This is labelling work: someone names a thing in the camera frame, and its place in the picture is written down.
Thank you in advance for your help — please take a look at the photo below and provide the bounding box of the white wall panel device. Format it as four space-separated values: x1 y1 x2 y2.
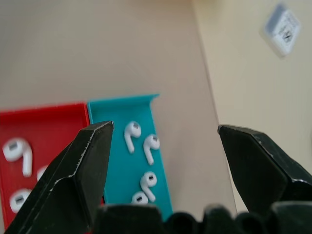
258 1 302 59

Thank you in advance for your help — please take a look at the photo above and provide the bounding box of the teal plastic tray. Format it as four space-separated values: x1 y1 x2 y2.
86 93 174 221

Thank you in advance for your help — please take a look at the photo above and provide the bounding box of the white earbud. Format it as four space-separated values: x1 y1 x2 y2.
143 134 160 166
2 137 33 177
9 188 34 214
139 171 157 203
37 165 49 182
123 121 142 155
131 191 149 206

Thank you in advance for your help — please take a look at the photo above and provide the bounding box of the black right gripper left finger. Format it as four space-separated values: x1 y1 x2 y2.
4 120 115 234

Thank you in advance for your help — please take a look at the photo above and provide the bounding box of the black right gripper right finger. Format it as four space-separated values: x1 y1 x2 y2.
217 124 312 215

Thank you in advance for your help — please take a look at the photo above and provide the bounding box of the red plastic tray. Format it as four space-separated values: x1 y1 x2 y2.
0 102 105 231

